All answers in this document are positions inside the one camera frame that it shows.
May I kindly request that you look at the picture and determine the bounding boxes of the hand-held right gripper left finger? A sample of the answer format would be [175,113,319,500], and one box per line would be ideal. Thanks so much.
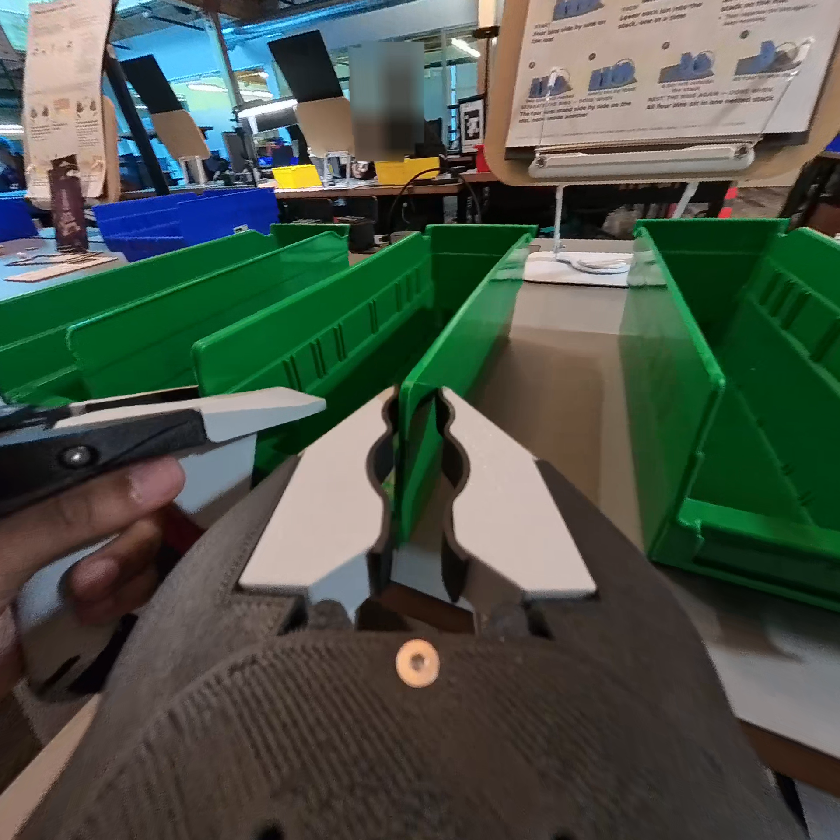
[238,386,400,623]

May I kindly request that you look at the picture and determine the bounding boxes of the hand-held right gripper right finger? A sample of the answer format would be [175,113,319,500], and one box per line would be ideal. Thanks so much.
[438,386,599,618]

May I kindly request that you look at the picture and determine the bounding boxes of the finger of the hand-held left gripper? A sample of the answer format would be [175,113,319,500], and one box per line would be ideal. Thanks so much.
[172,433,258,516]
[52,386,328,444]

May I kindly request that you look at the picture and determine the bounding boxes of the green plastic bin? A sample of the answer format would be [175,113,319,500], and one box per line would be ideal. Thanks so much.
[192,224,538,546]
[619,218,840,614]
[0,223,350,408]

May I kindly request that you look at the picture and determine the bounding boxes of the person's left hand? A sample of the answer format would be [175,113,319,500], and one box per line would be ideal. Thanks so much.
[0,456,189,700]

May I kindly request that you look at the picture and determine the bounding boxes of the dark brown stand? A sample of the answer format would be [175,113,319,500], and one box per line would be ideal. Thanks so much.
[47,154,89,253]

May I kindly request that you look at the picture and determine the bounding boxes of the blue plastic bin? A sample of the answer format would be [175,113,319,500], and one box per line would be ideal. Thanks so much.
[0,197,38,244]

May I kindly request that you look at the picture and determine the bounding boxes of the white clipboard stand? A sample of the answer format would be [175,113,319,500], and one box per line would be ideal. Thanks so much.
[524,182,700,290]

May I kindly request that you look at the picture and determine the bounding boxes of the black white marker tag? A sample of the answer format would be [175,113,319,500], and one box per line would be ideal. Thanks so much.
[458,95,488,151]

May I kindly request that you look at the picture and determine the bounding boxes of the instruction sheet on clipboard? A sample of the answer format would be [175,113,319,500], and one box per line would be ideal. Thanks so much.
[482,0,840,191]

